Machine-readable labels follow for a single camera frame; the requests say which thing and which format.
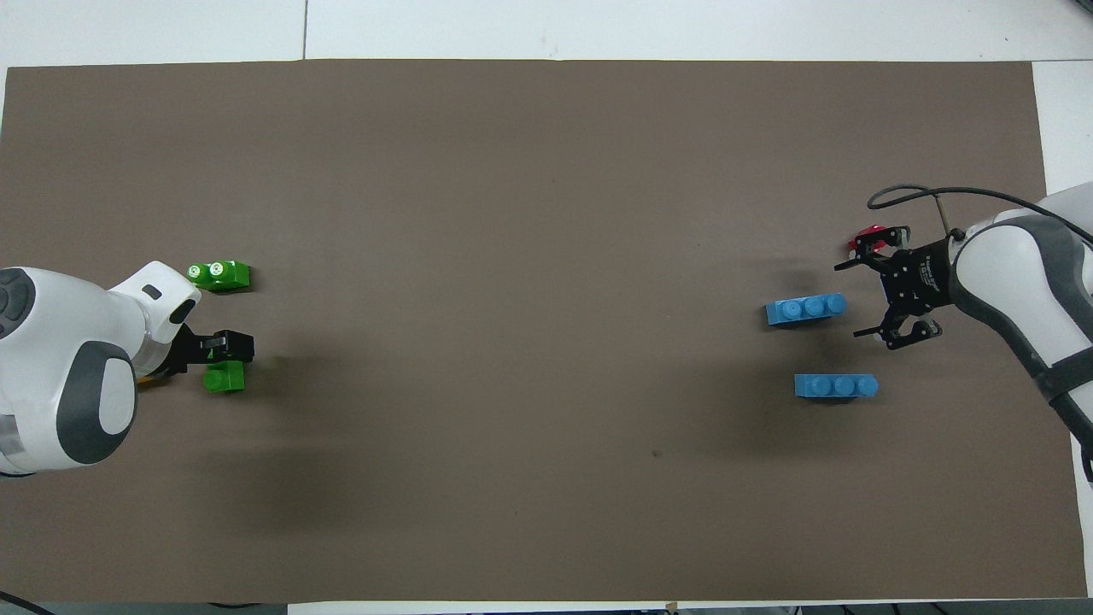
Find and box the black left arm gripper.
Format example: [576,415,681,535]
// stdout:
[167,323,255,377]

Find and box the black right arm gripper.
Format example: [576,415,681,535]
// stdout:
[835,226,961,351]

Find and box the plain green toy brick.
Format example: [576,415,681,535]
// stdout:
[203,360,247,394]

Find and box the blue three-stud toy brick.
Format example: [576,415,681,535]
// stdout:
[794,373,880,400]
[764,292,848,327]

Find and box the green brick with stickered studs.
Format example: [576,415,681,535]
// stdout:
[187,260,252,293]

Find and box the brown table mat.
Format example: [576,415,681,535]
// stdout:
[0,58,1087,606]

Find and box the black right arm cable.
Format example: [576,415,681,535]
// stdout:
[867,184,1093,244]

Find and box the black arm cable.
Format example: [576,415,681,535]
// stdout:
[867,184,1093,244]
[0,588,54,615]

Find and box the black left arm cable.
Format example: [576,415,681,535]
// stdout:
[0,588,54,615]

